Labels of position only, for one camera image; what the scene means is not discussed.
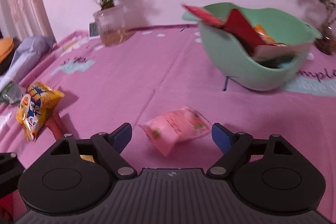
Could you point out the yellow blue chips bag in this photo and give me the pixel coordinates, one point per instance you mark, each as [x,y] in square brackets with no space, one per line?
[36,107]

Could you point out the dark red snack bag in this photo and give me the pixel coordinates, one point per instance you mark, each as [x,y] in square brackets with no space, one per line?
[238,26]

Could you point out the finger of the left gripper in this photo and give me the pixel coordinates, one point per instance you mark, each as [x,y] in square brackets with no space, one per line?
[11,170]

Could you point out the grey blue cushion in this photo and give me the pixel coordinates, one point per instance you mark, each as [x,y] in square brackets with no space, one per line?
[26,57]

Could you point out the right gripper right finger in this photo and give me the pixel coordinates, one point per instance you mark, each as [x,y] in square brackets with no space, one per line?
[234,147]

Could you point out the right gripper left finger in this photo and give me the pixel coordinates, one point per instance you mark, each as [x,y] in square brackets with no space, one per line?
[108,149]

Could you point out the pink printed tablecloth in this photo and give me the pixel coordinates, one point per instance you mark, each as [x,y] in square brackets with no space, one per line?
[162,70]

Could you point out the small digital clock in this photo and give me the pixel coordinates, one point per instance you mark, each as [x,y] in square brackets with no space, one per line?
[93,30]

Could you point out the green plastic bowl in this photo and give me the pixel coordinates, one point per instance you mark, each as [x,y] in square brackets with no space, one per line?
[271,65]

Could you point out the orange small snack packet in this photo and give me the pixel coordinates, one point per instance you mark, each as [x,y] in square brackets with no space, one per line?
[263,34]

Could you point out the red popcorn snack packet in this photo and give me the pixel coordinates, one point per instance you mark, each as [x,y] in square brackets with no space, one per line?
[205,16]

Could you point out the pink snack packet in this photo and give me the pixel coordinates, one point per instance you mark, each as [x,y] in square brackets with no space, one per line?
[170,128]

